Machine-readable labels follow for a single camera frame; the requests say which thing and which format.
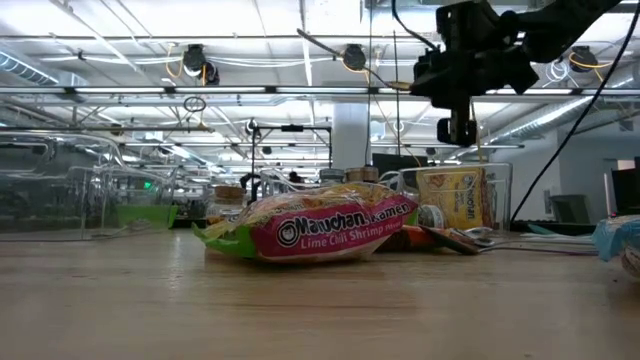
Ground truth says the white pillar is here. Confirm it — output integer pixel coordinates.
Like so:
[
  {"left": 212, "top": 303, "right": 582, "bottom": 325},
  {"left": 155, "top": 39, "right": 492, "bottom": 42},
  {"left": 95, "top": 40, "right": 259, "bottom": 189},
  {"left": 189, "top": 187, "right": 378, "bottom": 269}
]
[{"left": 332, "top": 102, "right": 371, "bottom": 171}]

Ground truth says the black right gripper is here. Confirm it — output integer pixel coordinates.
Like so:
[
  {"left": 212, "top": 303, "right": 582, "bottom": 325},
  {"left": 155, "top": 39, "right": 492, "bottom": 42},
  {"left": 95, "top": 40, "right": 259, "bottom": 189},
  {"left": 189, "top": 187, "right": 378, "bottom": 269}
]
[{"left": 409, "top": 0, "right": 540, "bottom": 109}]

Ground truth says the black camera stand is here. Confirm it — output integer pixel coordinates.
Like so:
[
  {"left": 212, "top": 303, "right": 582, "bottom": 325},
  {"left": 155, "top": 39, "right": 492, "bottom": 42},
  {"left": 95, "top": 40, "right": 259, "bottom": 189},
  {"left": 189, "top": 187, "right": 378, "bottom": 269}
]
[{"left": 248, "top": 123, "right": 334, "bottom": 201}]

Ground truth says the dark monitor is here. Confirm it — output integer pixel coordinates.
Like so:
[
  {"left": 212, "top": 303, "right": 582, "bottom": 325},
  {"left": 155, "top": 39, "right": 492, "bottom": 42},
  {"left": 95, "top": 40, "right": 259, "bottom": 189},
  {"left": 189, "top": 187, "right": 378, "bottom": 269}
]
[{"left": 603, "top": 158, "right": 640, "bottom": 217}]

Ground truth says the grey box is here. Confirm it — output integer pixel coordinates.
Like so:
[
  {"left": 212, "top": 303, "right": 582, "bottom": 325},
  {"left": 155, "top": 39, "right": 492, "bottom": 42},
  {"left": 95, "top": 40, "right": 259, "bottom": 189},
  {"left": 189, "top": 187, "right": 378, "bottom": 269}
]
[{"left": 548, "top": 194, "right": 592, "bottom": 224}]

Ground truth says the yellow ramen packet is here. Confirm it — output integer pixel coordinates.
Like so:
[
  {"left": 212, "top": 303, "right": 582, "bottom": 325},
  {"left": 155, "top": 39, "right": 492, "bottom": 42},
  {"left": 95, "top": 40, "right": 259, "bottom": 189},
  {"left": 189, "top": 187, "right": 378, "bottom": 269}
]
[{"left": 415, "top": 167, "right": 494, "bottom": 231}]

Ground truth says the blue beef ramen packet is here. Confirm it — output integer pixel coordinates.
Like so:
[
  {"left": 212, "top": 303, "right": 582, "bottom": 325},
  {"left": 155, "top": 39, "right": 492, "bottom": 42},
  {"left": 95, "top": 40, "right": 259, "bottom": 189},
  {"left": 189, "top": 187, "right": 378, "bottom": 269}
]
[{"left": 592, "top": 214, "right": 640, "bottom": 279}]

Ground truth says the gold lid seasoning jar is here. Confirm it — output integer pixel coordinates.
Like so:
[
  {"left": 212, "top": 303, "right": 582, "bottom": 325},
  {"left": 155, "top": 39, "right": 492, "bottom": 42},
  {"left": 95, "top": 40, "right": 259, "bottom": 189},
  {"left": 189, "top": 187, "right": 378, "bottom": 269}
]
[{"left": 344, "top": 165, "right": 380, "bottom": 184}]

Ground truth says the green lid spice jar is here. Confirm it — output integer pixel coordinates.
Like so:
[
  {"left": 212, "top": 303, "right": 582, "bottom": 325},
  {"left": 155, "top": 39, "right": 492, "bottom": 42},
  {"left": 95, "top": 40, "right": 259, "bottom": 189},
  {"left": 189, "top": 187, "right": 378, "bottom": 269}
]
[{"left": 318, "top": 167, "right": 346, "bottom": 186}]

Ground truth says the black ceiling cable reel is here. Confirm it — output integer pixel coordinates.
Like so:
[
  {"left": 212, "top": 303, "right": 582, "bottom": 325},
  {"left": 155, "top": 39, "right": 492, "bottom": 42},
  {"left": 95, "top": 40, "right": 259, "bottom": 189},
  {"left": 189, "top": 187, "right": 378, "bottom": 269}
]
[
  {"left": 568, "top": 44, "right": 599, "bottom": 74},
  {"left": 342, "top": 43, "right": 369, "bottom": 72},
  {"left": 180, "top": 43, "right": 221, "bottom": 86}
]

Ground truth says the dark orange snack packet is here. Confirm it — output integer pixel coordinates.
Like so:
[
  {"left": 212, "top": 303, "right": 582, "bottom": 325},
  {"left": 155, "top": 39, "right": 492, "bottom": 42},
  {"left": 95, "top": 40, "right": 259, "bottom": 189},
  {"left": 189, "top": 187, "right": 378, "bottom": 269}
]
[{"left": 374, "top": 224, "right": 484, "bottom": 256}]

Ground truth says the clear plastic bin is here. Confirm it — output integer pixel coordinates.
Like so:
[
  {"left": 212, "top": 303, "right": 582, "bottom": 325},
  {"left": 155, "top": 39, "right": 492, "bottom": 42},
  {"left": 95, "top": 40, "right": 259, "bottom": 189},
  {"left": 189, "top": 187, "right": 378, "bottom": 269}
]
[
  {"left": 379, "top": 162, "right": 514, "bottom": 236},
  {"left": 0, "top": 130, "right": 179, "bottom": 242}
]

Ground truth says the lime chili shrimp ramen packet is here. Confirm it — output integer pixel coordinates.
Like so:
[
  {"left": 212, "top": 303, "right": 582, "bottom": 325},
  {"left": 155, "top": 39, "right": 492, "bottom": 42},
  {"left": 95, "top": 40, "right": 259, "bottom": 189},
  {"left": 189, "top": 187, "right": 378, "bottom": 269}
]
[{"left": 192, "top": 182, "right": 420, "bottom": 264}]

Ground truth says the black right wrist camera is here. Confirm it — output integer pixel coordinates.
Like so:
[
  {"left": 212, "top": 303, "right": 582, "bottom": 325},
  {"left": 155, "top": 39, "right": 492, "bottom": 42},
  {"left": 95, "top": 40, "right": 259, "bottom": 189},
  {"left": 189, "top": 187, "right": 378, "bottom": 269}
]
[{"left": 436, "top": 94, "right": 478, "bottom": 148}]

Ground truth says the black monitor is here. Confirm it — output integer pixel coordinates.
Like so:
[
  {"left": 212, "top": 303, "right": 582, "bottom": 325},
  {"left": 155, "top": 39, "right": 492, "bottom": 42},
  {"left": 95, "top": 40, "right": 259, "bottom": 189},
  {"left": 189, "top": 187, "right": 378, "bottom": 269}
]
[{"left": 372, "top": 153, "right": 429, "bottom": 176}]

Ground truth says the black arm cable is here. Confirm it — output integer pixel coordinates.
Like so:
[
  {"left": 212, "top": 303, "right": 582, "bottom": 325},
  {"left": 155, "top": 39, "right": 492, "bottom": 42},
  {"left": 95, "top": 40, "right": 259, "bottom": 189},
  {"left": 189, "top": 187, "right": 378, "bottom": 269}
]
[{"left": 508, "top": 2, "right": 640, "bottom": 224}]

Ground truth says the silver label spice jar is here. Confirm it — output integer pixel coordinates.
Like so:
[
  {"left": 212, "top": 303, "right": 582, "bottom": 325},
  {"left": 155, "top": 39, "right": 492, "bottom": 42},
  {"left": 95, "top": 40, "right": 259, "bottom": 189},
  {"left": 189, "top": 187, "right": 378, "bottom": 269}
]
[{"left": 417, "top": 203, "right": 446, "bottom": 230}]

